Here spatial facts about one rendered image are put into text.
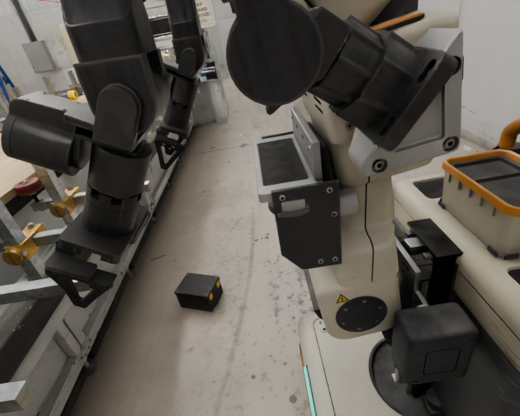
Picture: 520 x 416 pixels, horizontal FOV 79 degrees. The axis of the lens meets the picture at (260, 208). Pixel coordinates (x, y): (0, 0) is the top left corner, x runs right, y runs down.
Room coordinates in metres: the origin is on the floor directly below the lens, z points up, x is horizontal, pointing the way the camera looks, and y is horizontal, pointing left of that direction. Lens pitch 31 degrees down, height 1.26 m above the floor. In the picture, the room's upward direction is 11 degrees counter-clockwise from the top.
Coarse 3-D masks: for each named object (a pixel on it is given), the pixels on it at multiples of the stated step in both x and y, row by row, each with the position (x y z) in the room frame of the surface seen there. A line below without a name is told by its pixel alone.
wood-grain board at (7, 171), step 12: (84, 96) 3.29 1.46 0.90; (0, 144) 1.80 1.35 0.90; (0, 156) 1.54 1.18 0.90; (0, 168) 1.33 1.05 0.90; (12, 168) 1.29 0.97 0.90; (24, 168) 1.26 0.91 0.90; (0, 180) 1.17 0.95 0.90; (12, 180) 1.14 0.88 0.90; (0, 192) 1.03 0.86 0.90; (12, 192) 1.04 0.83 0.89
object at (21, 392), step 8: (0, 384) 0.32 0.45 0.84; (8, 384) 0.32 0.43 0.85; (16, 384) 0.32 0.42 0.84; (24, 384) 0.31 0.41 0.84; (0, 392) 0.31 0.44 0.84; (8, 392) 0.30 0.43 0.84; (16, 392) 0.30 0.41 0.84; (24, 392) 0.31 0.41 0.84; (32, 392) 0.31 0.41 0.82; (0, 400) 0.29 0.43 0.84; (8, 400) 0.29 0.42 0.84; (16, 400) 0.29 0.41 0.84; (24, 400) 0.30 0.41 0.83; (0, 408) 0.29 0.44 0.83; (8, 408) 0.29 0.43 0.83; (16, 408) 0.29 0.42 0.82; (24, 408) 0.29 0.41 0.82
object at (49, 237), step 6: (36, 234) 0.82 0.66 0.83; (42, 234) 0.81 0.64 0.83; (48, 234) 0.80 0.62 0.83; (54, 234) 0.80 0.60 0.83; (0, 240) 0.82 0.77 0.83; (36, 240) 0.80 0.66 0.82; (42, 240) 0.80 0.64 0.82; (48, 240) 0.80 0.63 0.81; (54, 240) 0.80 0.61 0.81; (0, 246) 0.81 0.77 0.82; (0, 252) 0.80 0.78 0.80
